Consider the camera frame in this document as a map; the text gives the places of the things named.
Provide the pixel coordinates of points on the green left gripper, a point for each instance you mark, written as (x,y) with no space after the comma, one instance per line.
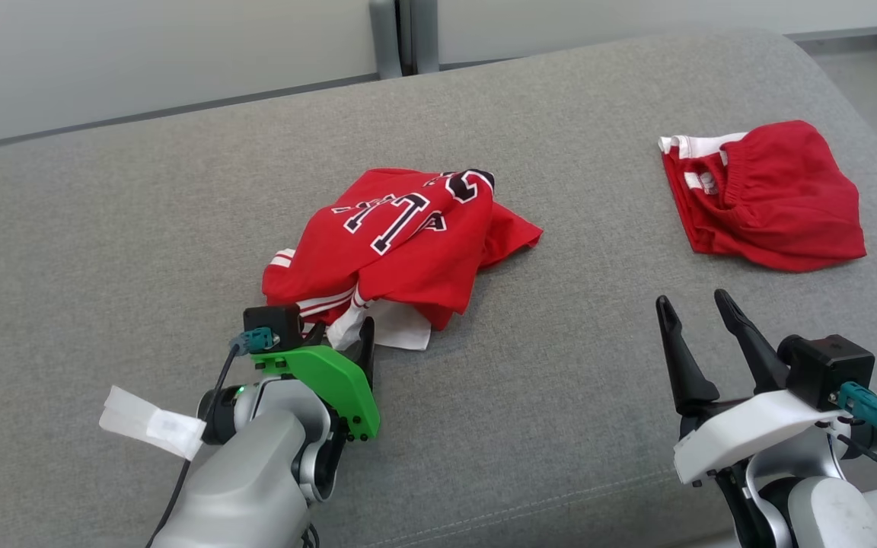
(332,380)

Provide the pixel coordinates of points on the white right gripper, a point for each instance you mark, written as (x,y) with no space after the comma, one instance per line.
(758,430)

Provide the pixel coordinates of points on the red Bulls 23 jersey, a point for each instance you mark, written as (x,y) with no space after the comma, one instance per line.
(408,251)

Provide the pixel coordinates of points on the red shorts white trim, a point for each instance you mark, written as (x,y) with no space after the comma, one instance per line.
(781,205)

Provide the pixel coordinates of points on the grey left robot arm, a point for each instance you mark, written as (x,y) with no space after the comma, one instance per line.
(248,472)

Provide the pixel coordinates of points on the grey fabric sofa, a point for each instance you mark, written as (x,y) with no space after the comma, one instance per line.
(141,228)

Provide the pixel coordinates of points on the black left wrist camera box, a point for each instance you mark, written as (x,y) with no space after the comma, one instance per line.
(271,323)

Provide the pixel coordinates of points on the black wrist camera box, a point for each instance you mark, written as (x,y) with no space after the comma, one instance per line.
(827,365)
(271,323)

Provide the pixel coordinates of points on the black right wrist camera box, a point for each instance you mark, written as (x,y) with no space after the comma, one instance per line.
(827,365)

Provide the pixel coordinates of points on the grey partition post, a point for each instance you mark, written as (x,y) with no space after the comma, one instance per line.
(404,34)

